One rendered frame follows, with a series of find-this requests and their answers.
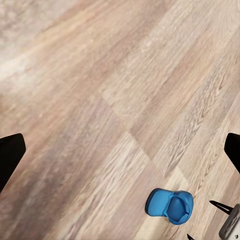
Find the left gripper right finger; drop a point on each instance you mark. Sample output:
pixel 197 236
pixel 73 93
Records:
pixel 232 149

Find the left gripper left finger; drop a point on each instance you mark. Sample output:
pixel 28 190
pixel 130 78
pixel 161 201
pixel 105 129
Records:
pixel 12 149

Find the sandal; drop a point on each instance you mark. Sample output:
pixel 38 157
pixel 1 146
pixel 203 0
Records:
pixel 177 206

